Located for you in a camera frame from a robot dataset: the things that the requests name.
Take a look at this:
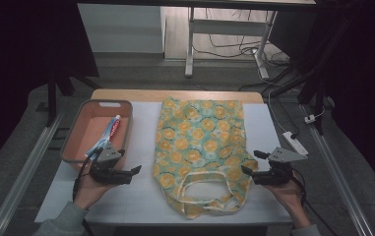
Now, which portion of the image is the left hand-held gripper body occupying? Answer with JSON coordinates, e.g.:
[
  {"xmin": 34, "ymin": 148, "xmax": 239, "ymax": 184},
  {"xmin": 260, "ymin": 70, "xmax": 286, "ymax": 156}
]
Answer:
[{"xmin": 89, "ymin": 141, "xmax": 134, "ymax": 185}]

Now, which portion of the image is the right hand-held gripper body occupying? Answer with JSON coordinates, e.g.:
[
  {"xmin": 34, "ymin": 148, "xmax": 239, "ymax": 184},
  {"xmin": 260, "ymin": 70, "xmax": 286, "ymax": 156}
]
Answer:
[{"xmin": 251, "ymin": 147, "xmax": 309, "ymax": 187}]

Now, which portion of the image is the toothpaste tube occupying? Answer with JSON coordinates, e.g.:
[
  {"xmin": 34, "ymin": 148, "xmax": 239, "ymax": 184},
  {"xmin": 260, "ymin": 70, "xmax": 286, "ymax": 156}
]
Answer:
[{"xmin": 85, "ymin": 114, "xmax": 122, "ymax": 160}]

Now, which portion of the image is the orange plastic basket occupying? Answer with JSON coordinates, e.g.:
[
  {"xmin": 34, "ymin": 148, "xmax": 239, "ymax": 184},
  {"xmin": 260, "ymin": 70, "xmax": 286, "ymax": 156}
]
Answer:
[{"xmin": 60, "ymin": 98, "xmax": 134, "ymax": 173}]

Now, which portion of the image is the yellow floral tote bag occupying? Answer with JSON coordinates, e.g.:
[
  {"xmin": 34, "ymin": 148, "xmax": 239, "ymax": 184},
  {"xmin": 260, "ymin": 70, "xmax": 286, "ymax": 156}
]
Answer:
[{"xmin": 152, "ymin": 95, "xmax": 260, "ymax": 220}]

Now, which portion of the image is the person's right hand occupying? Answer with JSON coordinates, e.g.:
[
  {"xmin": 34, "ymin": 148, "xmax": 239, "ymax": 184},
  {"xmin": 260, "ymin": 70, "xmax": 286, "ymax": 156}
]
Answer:
[{"xmin": 263, "ymin": 177, "xmax": 307, "ymax": 214}]

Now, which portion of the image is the person's left hand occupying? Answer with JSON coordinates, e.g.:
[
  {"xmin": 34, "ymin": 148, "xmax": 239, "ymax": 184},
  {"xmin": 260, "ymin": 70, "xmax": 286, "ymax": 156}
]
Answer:
[{"xmin": 73, "ymin": 176, "xmax": 118, "ymax": 211}]

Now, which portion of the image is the white power strip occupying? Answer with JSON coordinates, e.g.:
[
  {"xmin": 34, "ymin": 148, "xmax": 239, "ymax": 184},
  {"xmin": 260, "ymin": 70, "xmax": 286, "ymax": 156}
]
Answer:
[{"xmin": 281, "ymin": 131, "xmax": 309, "ymax": 156}]

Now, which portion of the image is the white table cover sheet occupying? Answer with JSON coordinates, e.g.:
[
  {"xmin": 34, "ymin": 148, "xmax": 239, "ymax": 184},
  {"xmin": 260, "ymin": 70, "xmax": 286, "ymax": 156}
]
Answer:
[{"xmin": 34, "ymin": 100, "xmax": 293, "ymax": 226}]

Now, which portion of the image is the wooden table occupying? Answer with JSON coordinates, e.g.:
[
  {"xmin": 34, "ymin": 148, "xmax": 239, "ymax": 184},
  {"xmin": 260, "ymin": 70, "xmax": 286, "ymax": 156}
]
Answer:
[{"xmin": 91, "ymin": 88, "xmax": 265, "ymax": 105}]

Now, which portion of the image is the black metal stand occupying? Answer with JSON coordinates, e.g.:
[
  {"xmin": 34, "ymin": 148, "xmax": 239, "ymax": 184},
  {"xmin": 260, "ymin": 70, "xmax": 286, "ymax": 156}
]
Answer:
[
  {"xmin": 44, "ymin": 70, "xmax": 104, "ymax": 129},
  {"xmin": 269, "ymin": 0, "xmax": 360, "ymax": 136}
]

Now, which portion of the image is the black curtain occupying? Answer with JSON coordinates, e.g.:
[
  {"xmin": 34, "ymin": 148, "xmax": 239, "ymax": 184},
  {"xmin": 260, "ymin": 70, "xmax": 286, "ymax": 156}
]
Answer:
[
  {"xmin": 316, "ymin": 0, "xmax": 375, "ymax": 202},
  {"xmin": 0, "ymin": 0, "xmax": 100, "ymax": 180}
]

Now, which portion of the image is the white cabinet panel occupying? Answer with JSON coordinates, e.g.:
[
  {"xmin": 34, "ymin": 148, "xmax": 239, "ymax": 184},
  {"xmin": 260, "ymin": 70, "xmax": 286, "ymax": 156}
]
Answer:
[{"xmin": 77, "ymin": 3, "xmax": 167, "ymax": 54}]

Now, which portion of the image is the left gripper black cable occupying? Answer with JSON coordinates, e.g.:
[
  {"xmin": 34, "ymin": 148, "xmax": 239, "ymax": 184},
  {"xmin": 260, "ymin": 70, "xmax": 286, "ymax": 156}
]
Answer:
[{"xmin": 72, "ymin": 147, "xmax": 104, "ymax": 236}]

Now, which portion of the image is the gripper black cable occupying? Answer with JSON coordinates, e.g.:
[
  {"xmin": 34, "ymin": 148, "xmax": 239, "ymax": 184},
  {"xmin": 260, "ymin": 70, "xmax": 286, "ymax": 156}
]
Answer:
[
  {"xmin": 291, "ymin": 167, "xmax": 339, "ymax": 236},
  {"xmin": 72, "ymin": 147, "xmax": 104, "ymax": 236}
]

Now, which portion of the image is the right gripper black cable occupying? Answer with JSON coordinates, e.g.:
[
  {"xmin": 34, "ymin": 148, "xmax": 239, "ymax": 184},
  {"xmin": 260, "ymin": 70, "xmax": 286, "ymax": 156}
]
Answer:
[{"xmin": 291, "ymin": 167, "xmax": 339, "ymax": 236}]

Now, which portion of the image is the aluminium floor rail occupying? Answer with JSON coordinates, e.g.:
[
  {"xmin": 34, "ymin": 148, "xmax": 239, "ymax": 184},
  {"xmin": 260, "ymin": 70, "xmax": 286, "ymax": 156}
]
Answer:
[
  {"xmin": 0, "ymin": 111, "xmax": 65, "ymax": 236},
  {"xmin": 301, "ymin": 104, "xmax": 375, "ymax": 236}
]

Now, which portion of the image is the tangle of black floor cables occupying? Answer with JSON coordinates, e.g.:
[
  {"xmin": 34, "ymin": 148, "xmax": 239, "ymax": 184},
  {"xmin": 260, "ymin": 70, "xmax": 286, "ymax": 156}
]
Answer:
[{"xmin": 191, "ymin": 9, "xmax": 296, "ymax": 93}]

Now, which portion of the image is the white metal desk frame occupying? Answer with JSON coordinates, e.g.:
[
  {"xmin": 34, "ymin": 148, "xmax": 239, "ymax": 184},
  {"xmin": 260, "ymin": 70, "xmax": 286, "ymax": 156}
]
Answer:
[{"xmin": 184, "ymin": 6, "xmax": 279, "ymax": 80}]

